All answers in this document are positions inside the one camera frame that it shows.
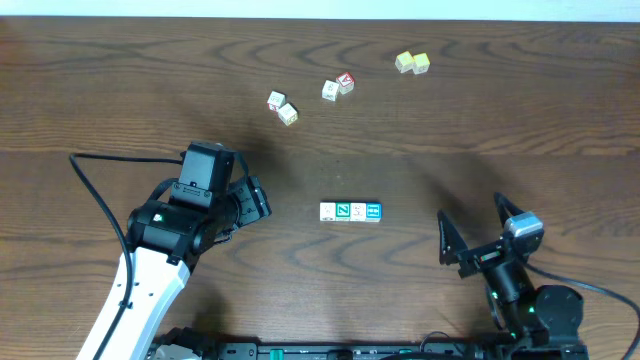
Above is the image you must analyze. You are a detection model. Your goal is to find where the wooden block blue snail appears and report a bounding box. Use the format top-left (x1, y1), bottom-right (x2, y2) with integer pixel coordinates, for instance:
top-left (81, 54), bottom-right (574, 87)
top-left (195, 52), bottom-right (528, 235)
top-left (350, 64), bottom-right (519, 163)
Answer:
top-left (365, 203), bottom-right (382, 222)

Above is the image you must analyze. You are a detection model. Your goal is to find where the yellow-top block right of pair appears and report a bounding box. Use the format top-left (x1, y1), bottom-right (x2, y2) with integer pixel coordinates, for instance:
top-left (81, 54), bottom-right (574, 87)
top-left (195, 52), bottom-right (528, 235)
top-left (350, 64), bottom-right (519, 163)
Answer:
top-left (412, 53), bottom-right (431, 75)

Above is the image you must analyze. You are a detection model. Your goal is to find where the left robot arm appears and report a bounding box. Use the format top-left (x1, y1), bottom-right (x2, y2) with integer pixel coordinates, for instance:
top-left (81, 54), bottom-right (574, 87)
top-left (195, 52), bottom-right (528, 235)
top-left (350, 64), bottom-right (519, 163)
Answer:
top-left (77, 176), bottom-right (271, 359)

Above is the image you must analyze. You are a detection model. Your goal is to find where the yellow-top block of pair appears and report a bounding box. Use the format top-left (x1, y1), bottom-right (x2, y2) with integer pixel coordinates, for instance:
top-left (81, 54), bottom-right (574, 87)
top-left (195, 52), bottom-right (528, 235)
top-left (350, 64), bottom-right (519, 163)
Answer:
top-left (395, 51), bottom-right (414, 73)
top-left (412, 53), bottom-right (431, 75)

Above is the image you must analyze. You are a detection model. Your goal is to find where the yellow letter G block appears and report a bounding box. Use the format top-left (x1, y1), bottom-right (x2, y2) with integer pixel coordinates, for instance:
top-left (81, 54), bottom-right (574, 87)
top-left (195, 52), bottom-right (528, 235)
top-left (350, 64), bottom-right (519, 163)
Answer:
top-left (278, 103), bottom-right (299, 126)

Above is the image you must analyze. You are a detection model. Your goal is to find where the wooden block letter B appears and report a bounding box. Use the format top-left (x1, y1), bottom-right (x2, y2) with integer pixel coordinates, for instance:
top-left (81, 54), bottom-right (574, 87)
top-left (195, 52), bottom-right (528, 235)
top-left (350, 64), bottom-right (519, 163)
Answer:
top-left (350, 202), bottom-right (367, 222)

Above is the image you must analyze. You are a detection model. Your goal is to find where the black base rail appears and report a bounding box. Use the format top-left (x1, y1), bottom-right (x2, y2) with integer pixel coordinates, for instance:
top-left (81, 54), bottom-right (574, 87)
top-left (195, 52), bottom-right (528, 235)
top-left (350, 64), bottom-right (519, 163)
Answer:
top-left (147, 340), bottom-right (591, 360)

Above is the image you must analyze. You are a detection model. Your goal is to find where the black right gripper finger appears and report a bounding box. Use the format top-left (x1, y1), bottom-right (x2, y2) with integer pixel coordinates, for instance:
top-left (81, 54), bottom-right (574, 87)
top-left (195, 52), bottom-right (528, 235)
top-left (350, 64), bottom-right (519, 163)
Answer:
top-left (437, 210), bottom-right (468, 265)
top-left (494, 192), bottom-right (524, 223)

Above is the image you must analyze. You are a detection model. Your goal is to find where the yellow-top block left of pair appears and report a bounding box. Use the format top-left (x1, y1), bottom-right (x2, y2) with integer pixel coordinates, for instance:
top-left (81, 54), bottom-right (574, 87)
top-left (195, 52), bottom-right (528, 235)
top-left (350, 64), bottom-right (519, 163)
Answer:
top-left (395, 51), bottom-right (414, 73)

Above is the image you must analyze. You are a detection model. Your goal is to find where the wooden block green side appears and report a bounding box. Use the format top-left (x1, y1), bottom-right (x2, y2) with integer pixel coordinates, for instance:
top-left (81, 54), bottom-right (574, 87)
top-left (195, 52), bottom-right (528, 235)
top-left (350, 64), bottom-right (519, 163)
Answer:
top-left (335, 202), bottom-right (351, 221)

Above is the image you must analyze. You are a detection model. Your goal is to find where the wooden block red side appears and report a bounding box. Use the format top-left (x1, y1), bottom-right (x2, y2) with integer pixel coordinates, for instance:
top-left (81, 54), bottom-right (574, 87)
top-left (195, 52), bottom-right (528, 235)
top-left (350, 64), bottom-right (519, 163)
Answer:
top-left (267, 91), bottom-right (286, 112)

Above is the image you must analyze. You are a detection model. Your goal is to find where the wooden block yellow side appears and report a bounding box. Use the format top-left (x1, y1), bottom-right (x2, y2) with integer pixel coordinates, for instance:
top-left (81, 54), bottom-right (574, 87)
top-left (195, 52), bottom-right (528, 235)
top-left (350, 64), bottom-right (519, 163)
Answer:
top-left (321, 80), bottom-right (339, 102)

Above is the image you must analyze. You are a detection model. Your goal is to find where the wooden block red cat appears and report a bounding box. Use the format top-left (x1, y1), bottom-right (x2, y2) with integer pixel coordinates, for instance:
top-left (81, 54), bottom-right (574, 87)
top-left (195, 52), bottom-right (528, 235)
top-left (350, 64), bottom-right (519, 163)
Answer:
top-left (319, 202), bottom-right (336, 222)

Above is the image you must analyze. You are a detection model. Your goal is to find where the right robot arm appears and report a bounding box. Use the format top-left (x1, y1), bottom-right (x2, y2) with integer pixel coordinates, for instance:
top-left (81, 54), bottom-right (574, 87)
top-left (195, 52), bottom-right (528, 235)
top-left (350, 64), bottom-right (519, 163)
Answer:
top-left (437, 193), bottom-right (589, 359)

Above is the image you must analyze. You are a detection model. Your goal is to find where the red letter A block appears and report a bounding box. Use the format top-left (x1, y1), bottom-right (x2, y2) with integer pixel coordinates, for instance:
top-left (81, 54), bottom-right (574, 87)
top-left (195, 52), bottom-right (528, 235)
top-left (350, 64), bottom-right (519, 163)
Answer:
top-left (336, 72), bottom-right (355, 94)

